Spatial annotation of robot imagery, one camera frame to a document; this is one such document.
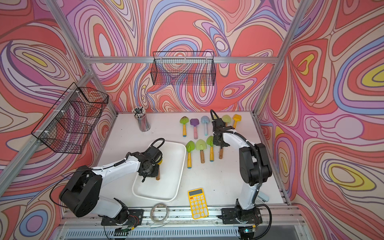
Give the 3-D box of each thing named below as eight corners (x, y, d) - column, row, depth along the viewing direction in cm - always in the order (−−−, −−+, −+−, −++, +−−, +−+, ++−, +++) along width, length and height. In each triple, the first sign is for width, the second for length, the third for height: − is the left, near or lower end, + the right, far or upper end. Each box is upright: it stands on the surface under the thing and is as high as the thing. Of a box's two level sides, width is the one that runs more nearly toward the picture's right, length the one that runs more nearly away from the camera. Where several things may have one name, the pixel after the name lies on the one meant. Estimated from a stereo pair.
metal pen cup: (138, 132, 110) (130, 115, 96) (141, 124, 116) (134, 106, 101) (149, 132, 110) (143, 115, 96) (151, 124, 116) (145, 106, 101)
